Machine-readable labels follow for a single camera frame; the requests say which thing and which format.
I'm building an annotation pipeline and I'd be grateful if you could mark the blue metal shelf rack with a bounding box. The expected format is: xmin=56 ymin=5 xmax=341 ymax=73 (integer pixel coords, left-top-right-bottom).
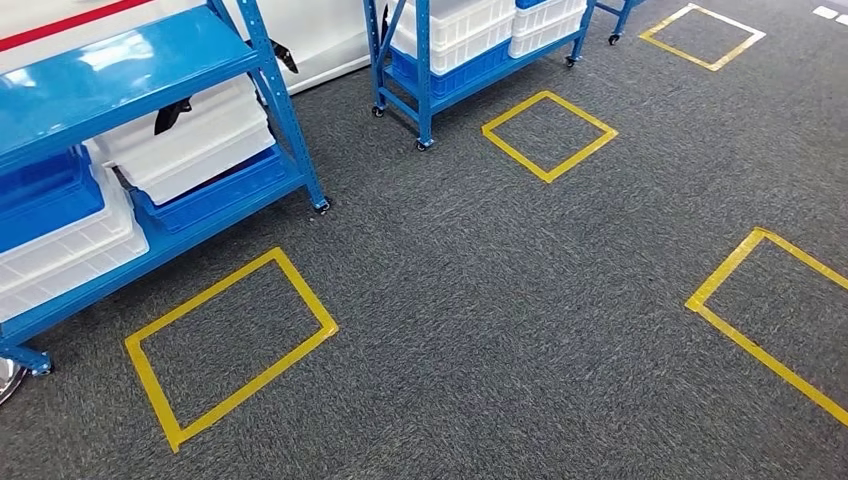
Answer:
xmin=596 ymin=0 xmax=647 ymax=46
xmin=362 ymin=0 xmax=598 ymax=152
xmin=0 ymin=0 xmax=331 ymax=378

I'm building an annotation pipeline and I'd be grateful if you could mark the white car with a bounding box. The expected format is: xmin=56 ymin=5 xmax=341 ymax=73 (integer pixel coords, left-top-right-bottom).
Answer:
xmin=0 ymin=0 xmax=372 ymax=94

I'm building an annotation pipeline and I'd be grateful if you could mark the red barrier belt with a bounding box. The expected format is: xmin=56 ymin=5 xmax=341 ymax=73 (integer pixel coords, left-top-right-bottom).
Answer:
xmin=0 ymin=0 xmax=154 ymax=54

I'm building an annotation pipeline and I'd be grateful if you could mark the chrome stanchion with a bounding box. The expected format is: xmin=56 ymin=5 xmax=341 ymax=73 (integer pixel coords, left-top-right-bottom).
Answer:
xmin=0 ymin=357 xmax=29 ymax=407

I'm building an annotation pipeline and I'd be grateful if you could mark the black bracket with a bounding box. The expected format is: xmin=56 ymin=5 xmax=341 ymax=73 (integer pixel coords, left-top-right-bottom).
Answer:
xmin=270 ymin=39 xmax=301 ymax=75
xmin=154 ymin=97 xmax=195 ymax=136

